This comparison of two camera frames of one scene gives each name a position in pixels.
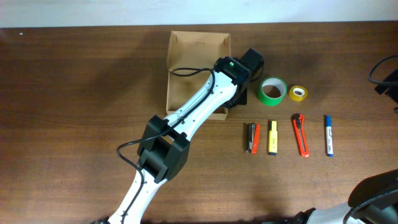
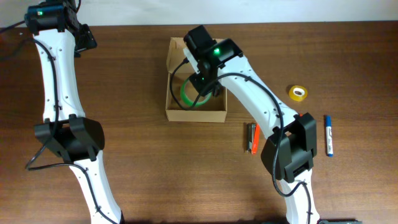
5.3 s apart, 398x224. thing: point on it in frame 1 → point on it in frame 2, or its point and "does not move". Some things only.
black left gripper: x=242 y=97 → x=87 y=39
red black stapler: x=253 y=130 does not move
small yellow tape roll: x=298 y=93 does not move
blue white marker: x=329 y=136 does not move
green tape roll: x=272 y=90 → x=186 y=98
